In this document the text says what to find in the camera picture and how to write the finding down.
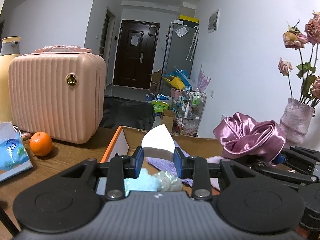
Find clear plastic bag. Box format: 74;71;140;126
174;26;189;37

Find green printed bag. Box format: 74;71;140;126
152;100;170;113

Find blue white plastic bag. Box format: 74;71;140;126
146;93;170;103

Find lavender fluffy headband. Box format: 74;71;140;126
181;156;225;193

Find yellow and black box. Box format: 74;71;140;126
179;15;200;28

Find purple textured vase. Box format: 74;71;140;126
279;97;315;145

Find pink ribbed suitcase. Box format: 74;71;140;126
8;51;107;144

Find white folded umbrella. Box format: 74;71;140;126
186;26;200;62

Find blue tissue box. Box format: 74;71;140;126
0;121;33;183

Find dark brown door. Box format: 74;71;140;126
113;19;160;90

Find brown cardboard box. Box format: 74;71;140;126
150;69;162;93

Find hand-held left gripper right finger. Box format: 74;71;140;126
173;147;251;201

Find wire trolley rack with bottles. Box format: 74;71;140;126
176;90;207;137

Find purple knit bow headband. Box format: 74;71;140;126
146;140;194;188

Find purple wall decoration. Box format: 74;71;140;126
195;64;211;92

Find bunch of dried pink roses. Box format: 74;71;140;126
278;11;320;108

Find white round sponge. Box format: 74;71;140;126
141;124;175;160

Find orange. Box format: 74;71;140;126
29;132;53;157

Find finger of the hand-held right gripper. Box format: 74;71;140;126
247;159;320;186
275;146;320;173

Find blue plush toy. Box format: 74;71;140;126
124;169;160;197

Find wall poster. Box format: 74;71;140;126
207;9;220;34

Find pink cloth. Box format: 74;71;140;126
34;45;92;54

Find white cable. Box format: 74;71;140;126
12;126;32;140

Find black cloth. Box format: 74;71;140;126
99;95;156;130

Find blue and yellow bags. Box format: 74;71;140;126
163;66;192;89

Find grey refrigerator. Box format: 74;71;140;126
160;21;199;98

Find yellow bottle with grey lid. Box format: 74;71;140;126
0;36;21;123

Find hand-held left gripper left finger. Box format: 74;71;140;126
60;146;145;200

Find purple satin scrunchie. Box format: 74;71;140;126
213;112;286;163

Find small open cardboard box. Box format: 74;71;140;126
161;109;176;133

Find pink plastic bucket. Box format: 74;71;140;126
171;87;185;100

